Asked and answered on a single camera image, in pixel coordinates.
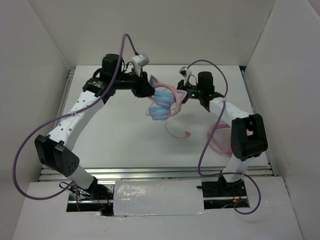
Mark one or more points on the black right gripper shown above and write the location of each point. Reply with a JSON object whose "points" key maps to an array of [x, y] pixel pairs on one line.
{"points": [[182, 85]]}

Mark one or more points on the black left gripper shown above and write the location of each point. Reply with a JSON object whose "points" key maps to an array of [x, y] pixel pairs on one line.
{"points": [[142, 88]]}

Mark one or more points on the pink and blue cat headphones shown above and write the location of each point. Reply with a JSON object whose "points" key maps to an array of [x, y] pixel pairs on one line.
{"points": [[166, 100]]}

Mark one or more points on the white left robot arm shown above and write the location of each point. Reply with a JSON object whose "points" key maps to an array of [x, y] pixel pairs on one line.
{"points": [[55, 149]]}

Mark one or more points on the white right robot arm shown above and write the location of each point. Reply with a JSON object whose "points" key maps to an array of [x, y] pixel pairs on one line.
{"points": [[248, 138]]}

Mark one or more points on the silver tape patch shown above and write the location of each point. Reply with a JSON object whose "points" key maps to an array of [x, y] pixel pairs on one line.
{"points": [[158, 198]]}

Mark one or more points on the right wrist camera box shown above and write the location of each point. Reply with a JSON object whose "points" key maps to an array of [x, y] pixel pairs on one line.
{"points": [[185, 72]]}

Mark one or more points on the aluminium rail at table edge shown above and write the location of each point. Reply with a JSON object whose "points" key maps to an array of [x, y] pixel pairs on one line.
{"points": [[260, 125]]}

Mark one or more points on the aluminium front rail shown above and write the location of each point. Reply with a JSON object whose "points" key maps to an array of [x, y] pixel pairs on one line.
{"points": [[110, 174]]}

